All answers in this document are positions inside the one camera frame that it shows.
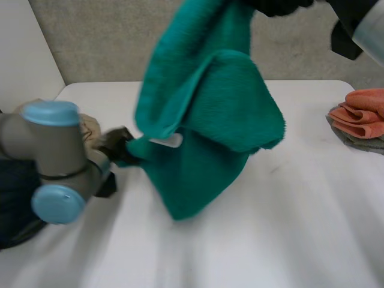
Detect teal towel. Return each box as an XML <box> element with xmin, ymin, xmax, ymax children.
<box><xmin>115</xmin><ymin>0</ymin><xmax>286</xmax><ymax>222</ymax></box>

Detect coral towel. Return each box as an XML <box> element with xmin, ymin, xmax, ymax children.
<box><xmin>327</xmin><ymin>87</ymin><xmax>384</xmax><ymax>139</ymax></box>

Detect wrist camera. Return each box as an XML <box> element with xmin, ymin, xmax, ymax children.
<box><xmin>95</xmin><ymin>172</ymin><xmax>118</xmax><ymax>199</ymax></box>
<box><xmin>331</xmin><ymin>20</ymin><xmax>364</xmax><ymax>61</ymax></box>

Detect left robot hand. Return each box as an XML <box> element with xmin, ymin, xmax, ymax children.
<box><xmin>98</xmin><ymin>125</ymin><xmax>142</xmax><ymax>169</ymax></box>

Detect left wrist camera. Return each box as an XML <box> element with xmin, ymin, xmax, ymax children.
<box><xmin>95</xmin><ymin>172</ymin><xmax>118</xmax><ymax>199</ymax></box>

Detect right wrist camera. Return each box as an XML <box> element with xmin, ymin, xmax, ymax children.
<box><xmin>331</xmin><ymin>20</ymin><xmax>364</xmax><ymax>61</ymax></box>

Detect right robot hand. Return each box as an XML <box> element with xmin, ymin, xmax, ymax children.
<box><xmin>245</xmin><ymin>0</ymin><xmax>316</xmax><ymax>18</ymax></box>

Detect dark blue cloth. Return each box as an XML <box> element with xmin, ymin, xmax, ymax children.
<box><xmin>0</xmin><ymin>158</ymin><xmax>46</xmax><ymax>250</ymax></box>

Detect beige shorts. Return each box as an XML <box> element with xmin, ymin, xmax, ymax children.
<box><xmin>77</xmin><ymin>113</ymin><xmax>104</xmax><ymax>152</ymax></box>

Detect grey towel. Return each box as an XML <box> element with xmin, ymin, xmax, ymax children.
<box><xmin>325</xmin><ymin>115</ymin><xmax>384</xmax><ymax>155</ymax></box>

